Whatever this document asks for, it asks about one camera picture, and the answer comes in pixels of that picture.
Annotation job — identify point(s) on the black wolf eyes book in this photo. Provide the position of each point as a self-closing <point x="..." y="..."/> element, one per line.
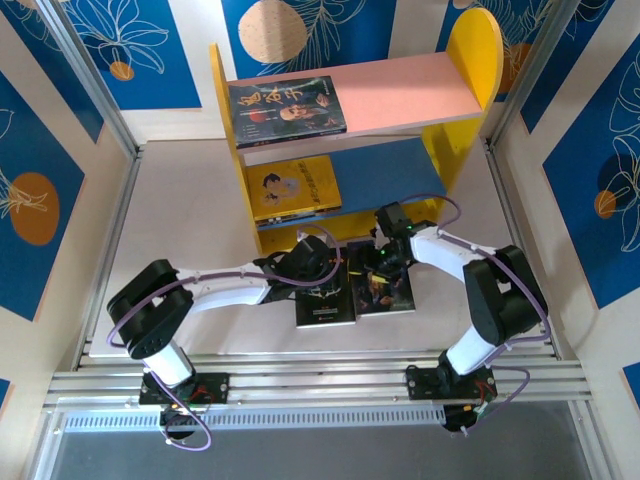
<point x="300" y="215"/>

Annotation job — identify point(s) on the black antler book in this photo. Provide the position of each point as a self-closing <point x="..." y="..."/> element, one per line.
<point x="325" y="312"/>

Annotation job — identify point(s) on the yellow cartoon boy book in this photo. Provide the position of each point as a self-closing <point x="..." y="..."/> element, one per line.
<point x="295" y="185"/>

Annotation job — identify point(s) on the dark book with white edge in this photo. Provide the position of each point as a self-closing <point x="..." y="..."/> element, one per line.
<point x="385" y="300"/>

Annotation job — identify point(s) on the dark blue old man book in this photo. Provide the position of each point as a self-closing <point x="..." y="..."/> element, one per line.
<point x="285" y="110"/>

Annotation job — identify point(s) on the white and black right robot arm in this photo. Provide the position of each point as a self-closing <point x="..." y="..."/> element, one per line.
<point x="440" y="250"/>

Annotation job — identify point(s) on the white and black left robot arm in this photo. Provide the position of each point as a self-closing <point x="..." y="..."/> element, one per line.
<point x="220" y="295"/>

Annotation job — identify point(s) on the brown and black book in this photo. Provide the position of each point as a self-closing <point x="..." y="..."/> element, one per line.
<point x="300" y="220"/>

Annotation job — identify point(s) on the yellow pink blue bookshelf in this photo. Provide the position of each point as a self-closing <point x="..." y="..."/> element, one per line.
<point x="400" y="90"/>

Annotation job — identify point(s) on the grey metal panel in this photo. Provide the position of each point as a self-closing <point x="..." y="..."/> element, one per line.
<point x="320" y="460"/>

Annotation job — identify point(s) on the black connector block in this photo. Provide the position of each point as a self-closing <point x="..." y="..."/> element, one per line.
<point x="177" y="422"/>
<point x="457" y="420"/>

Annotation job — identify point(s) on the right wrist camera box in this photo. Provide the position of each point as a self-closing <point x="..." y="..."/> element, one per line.
<point x="375" y="232"/>

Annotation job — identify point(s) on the aluminium rail frame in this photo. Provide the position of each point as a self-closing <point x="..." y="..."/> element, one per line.
<point x="320" y="380"/>

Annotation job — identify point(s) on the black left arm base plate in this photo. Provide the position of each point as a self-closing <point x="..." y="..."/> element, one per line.
<point x="215" y="387"/>

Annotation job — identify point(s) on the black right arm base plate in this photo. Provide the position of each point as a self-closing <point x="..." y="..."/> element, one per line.
<point x="422" y="382"/>

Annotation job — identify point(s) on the aluminium frame post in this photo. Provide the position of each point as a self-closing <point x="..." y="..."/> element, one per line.
<point x="530" y="75"/>
<point x="90" y="85"/>

